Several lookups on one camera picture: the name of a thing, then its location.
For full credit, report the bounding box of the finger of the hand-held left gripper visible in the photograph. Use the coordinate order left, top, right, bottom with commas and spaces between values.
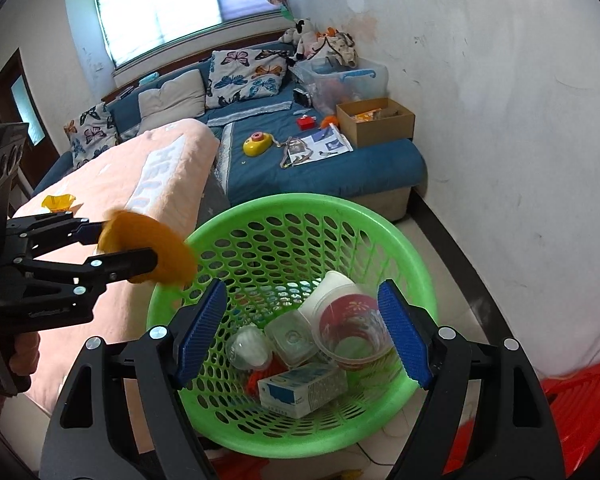
9, 211, 107, 257
0, 246, 160, 332

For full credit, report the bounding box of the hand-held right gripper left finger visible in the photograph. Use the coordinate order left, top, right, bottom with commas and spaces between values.
40, 277, 228, 480

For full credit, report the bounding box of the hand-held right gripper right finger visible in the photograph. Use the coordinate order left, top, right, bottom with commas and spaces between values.
376, 279, 566, 480

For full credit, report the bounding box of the orange toy fruit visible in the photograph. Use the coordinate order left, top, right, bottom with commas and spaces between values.
97, 210, 199, 287

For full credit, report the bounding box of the clear plastic cup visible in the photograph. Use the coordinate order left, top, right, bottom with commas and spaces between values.
225, 325, 273, 372

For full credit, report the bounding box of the red label instant noodle cup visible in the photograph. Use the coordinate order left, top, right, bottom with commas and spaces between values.
300, 270, 398, 372

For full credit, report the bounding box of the orange net bag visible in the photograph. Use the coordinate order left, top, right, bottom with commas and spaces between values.
245, 350, 288, 401

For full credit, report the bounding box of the clear plastic container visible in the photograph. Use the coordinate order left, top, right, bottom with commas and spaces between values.
264, 310, 322, 368

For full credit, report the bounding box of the white milk carton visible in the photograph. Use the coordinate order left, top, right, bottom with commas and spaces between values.
257, 362, 349, 419

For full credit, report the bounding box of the green plastic basket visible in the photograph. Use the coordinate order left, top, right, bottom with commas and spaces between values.
146, 192, 438, 458

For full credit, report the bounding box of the person's left hand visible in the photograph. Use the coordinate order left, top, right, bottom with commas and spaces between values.
7, 331, 42, 377

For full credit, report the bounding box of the yellow plastic wrapper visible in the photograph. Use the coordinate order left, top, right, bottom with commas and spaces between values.
42, 192, 77, 211

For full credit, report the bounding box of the pink blanket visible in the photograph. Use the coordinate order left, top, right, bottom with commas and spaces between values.
12, 119, 221, 411

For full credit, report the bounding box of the brown wooden door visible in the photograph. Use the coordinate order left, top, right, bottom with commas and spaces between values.
0, 49, 48, 171

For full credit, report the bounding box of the small butterfly print pillow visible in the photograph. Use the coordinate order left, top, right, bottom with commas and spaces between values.
64, 102, 118, 170

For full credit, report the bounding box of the beige pillow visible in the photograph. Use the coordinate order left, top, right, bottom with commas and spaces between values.
138, 69, 207, 121

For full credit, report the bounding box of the blue sofa bed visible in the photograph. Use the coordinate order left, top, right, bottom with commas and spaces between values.
32, 42, 428, 221

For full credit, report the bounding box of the yellow round toy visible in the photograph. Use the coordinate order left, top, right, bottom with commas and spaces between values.
243, 130, 276, 158

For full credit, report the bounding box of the light blue fringed cloth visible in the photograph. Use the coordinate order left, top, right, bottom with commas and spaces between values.
207, 100, 293, 128

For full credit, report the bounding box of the red plastic stool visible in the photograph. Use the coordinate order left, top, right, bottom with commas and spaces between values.
442, 357, 600, 480

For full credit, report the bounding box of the cardboard box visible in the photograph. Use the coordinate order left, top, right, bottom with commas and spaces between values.
336, 97, 416, 148

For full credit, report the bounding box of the paper booklet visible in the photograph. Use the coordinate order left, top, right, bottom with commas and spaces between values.
280, 127, 355, 168

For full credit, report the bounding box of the large butterfly print pillow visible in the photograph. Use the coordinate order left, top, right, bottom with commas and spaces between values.
205, 49, 288, 110

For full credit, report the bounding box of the window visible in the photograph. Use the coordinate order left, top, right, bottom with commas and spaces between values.
91, 0, 281, 68

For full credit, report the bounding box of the clear plastic storage bin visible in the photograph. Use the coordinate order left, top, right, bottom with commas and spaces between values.
295, 57, 388, 116

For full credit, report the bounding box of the printed cloth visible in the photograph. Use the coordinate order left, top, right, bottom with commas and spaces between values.
325, 30, 359, 68

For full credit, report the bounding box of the black and white cow plush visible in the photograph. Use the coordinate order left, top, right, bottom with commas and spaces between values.
280, 17, 318, 61

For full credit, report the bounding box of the black cable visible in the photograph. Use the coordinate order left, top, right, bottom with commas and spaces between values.
355, 442, 398, 467

